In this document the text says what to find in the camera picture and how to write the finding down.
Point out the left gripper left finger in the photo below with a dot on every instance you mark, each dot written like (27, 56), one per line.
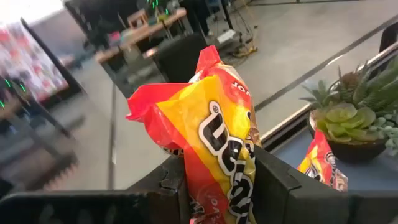
(93, 208)

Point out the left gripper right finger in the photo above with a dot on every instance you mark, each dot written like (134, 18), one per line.
(311, 208)

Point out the orange Maruchan ramen pack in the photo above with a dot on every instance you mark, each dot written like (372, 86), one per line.
(320, 165)
(217, 124)

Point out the black hazard-striped floor mat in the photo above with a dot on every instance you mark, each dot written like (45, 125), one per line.
(37, 161)

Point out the potted succulent plant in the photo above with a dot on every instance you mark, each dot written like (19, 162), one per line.
(345, 118)

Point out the black chair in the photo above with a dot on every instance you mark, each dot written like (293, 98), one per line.
(180, 57)

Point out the wooden background table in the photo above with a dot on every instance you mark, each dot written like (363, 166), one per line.
(149, 31)

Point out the colourful wall display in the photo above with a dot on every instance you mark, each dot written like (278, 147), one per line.
(28, 62)

